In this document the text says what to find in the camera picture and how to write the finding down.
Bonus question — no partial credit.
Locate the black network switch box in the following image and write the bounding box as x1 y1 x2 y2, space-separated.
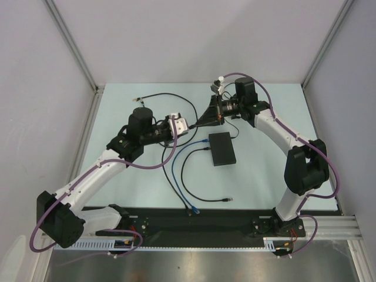
209 132 237 166

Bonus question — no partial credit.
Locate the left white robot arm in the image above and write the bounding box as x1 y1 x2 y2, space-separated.
29 107 190 253

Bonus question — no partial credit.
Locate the white slotted cable duct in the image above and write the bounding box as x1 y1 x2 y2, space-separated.
70 238 136 250

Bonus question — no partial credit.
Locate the aluminium frame rail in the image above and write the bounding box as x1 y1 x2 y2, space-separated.
41 214 365 240

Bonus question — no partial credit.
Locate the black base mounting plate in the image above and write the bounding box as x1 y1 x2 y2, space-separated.
82 205 344 249

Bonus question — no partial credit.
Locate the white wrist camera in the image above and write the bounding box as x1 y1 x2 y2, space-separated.
167 112 189 137
210 76 224 95

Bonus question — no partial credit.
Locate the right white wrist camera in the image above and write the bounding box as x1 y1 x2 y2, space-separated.
210 76 224 95

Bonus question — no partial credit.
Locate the black power adapter cable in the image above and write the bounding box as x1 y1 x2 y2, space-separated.
220 85 256 139

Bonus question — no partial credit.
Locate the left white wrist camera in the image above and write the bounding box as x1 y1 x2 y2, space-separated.
167 112 189 137

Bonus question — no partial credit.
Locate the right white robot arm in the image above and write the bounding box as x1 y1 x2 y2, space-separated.
195 76 329 236

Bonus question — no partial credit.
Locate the blue ethernet cable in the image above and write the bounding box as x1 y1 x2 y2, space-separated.
171 139 211 214

